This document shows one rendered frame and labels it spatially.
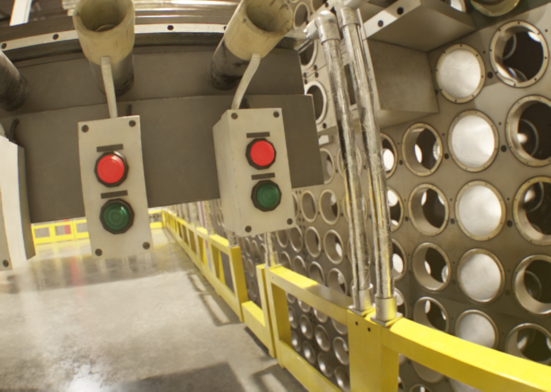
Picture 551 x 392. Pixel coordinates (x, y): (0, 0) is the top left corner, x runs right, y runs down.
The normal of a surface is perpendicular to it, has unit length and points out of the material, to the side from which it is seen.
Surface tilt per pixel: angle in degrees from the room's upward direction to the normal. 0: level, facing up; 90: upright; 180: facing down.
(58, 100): 90
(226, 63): 131
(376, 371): 90
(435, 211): 90
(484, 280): 34
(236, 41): 124
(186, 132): 90
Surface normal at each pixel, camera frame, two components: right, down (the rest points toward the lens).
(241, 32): -0.69, 0.65
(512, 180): -0.91, 0.12
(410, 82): 0.40, -0.04
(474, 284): 0.22, -0.69
